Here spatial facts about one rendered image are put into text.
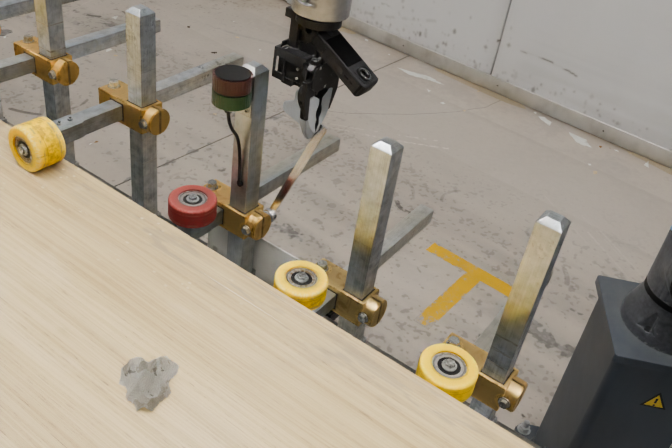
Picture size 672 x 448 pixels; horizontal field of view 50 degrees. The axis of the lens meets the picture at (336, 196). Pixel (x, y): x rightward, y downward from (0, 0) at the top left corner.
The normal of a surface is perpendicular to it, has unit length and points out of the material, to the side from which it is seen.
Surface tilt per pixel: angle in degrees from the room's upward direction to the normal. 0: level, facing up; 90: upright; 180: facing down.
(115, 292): 0
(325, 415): 0
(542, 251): 90
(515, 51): 90
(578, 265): 0
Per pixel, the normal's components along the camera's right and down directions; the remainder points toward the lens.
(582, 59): -0.62, 0.38
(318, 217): 0.13, -0.81
